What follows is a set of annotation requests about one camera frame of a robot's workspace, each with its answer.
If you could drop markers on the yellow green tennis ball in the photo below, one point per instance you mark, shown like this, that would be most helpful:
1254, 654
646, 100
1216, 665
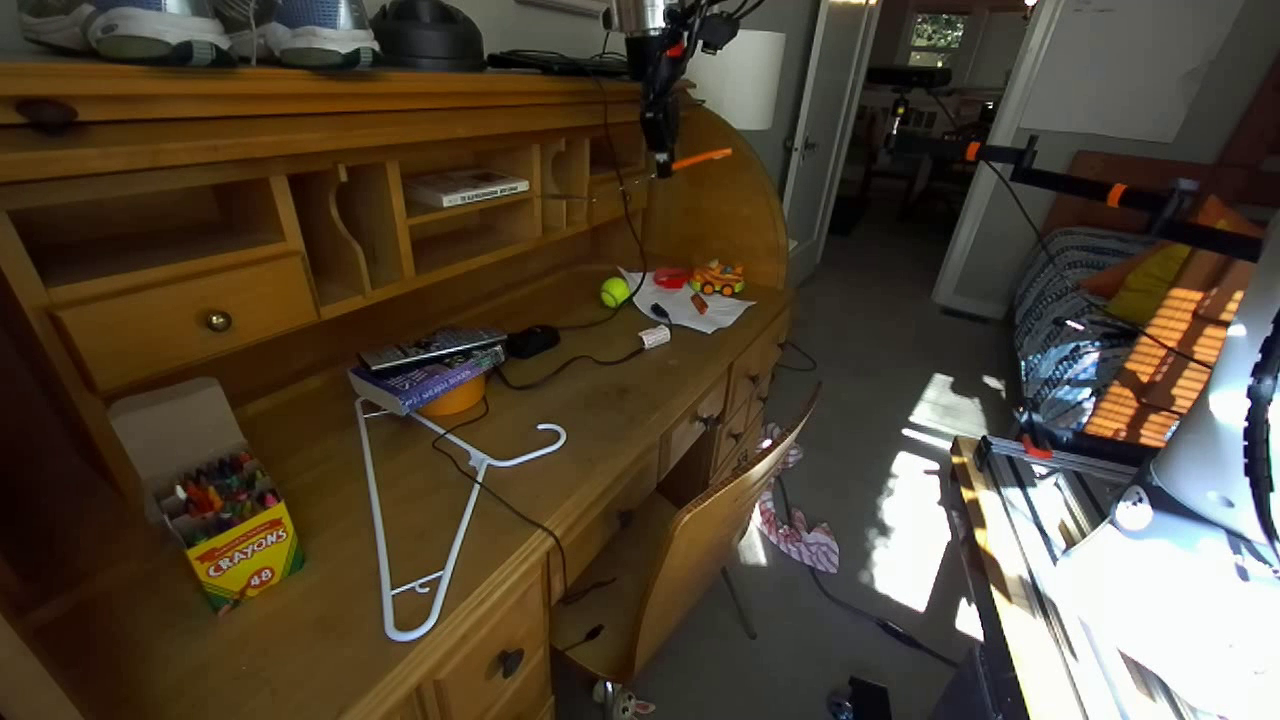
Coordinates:
613, 288

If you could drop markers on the white plastic clothes hanger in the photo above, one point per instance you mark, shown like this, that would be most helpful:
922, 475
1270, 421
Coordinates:
378, 533

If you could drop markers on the red white cloth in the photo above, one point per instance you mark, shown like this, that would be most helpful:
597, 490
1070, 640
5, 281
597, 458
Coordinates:
800, 547

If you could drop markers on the yellow green crayon box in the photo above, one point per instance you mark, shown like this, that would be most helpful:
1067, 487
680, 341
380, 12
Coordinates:
235, 547

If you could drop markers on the orange bowl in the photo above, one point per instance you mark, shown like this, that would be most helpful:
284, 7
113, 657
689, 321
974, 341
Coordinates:
457, 400

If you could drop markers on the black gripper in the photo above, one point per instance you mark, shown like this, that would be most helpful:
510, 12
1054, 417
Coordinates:
658, 81

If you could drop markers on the yellow cushion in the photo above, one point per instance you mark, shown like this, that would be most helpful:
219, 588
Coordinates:
1154, 286

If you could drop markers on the black round object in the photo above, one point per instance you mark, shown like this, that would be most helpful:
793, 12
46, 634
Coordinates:
427, 42

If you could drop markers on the orange slatted bench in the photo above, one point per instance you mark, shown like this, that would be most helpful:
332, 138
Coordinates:
1161, 386

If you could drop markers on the wooden chair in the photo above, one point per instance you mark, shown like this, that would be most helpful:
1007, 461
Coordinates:
705, 533

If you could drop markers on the white cabinet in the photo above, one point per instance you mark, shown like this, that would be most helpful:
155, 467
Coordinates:
984, 252

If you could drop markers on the black floor object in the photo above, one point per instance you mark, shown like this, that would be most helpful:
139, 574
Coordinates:
861, 703

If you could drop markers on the white book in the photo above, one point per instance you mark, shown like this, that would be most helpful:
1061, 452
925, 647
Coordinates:
466, 188

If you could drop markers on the small wooden pigeonhole drawer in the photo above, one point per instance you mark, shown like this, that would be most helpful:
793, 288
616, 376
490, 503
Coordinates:
144, 325

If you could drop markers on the purple book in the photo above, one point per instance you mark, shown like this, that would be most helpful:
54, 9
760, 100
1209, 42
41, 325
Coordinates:
413, 381

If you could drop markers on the black bar with orange clamps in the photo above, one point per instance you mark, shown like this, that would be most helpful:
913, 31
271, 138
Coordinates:
1067, 181

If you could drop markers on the white paper sheet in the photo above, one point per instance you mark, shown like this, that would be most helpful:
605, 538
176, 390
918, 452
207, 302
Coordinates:
714, 315

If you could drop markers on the black flat item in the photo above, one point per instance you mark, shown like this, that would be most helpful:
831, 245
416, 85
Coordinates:
546, 62

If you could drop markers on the wooden planks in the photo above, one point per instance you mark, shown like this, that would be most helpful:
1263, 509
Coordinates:
1000, 574

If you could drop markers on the wooden roll-top desk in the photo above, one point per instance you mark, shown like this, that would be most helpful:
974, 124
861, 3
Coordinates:
134, 147

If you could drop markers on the grey remote control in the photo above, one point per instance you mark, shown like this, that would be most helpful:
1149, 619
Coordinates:
427, 349

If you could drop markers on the small metal object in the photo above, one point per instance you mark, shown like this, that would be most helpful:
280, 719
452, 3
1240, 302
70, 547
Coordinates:
623, 703

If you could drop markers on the wooden desk drawer with knob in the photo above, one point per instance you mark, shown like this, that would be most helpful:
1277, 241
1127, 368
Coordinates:
466, 673

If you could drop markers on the grey white sneaker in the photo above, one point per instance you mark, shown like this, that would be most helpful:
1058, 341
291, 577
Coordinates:
313, 42
134, 33

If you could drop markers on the grey striped fabric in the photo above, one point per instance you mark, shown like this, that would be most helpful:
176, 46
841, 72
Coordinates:
1067, 363

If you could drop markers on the white board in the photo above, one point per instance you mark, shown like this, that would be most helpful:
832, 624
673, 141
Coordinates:
1161, 624

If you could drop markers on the white door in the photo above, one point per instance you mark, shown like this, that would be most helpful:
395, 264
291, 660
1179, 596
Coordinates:
825, 160

